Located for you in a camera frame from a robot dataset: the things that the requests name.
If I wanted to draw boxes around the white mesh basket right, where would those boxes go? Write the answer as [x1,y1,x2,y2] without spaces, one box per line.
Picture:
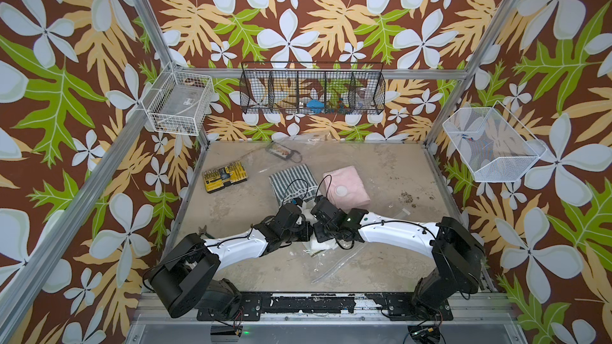
[442,101,548,183]

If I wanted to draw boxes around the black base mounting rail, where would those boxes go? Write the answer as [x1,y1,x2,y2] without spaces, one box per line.
[197,291,454,323]

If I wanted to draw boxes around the black battery holder with wires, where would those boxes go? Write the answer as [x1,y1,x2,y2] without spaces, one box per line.
[266,142,303,163]

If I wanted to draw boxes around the clear plastic vacuum bag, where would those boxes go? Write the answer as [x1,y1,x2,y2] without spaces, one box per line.
[248,141,416,291]

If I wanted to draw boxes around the white vacuum bag valve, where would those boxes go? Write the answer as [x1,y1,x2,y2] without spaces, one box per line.
[335,186,349,197]

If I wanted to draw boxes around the white wire basket left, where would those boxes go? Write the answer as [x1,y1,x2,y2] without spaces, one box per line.
[143,64,215,136]

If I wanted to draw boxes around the yellow screwdriver bit case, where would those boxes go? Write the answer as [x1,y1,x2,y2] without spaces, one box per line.
[202,161,248,194]

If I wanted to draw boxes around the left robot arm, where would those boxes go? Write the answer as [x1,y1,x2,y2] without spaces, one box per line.
[145,202,314,320]

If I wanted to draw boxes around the green white striped towel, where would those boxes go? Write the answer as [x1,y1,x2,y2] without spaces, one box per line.
[269,164,318,205]

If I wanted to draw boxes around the black wire basket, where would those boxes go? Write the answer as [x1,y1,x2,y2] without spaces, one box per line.
[237,61,387,116]

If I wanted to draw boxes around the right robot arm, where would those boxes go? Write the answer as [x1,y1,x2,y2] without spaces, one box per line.
[311,195,485,319]

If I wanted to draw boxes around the pink towel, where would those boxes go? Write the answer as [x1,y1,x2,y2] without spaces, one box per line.
[323,166,371,212]

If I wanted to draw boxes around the pale green towel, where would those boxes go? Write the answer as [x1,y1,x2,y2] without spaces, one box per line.
[304,238,338,256]

